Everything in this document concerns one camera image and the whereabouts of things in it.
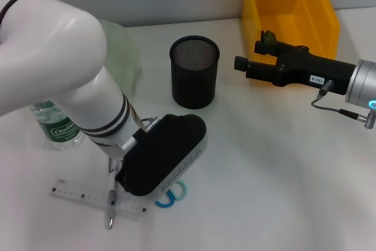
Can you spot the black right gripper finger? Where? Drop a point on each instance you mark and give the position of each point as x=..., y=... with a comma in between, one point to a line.
x=255, y=67
x=265, y=48

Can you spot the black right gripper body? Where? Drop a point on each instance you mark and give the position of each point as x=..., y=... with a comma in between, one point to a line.
x=311, y=68

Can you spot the green plastic wrapper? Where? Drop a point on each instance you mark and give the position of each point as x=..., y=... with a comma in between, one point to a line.
x=268, y=36

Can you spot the blue scissors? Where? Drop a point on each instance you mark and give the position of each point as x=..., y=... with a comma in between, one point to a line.
x=176, y=193

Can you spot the clear green-label water bottle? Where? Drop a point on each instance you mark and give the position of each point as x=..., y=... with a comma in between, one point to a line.
x=58, y=127

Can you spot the black mesh pen holder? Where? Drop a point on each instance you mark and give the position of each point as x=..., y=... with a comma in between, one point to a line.
x=194, y=83

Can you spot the pale green wavy glass plate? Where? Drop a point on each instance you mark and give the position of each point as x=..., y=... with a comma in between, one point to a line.
x=123, y=54

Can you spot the silver ballpoint pen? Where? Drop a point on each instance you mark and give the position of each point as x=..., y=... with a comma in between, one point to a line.
x=111, y=204

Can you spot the transparent plastic ruler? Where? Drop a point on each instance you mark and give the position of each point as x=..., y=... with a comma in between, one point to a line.
x=76, y=193

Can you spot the yellow plastic bin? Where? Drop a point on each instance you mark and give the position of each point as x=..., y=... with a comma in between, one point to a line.
x=293, y=13

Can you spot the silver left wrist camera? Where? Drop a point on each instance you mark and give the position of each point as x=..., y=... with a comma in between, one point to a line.
x=164, y=154

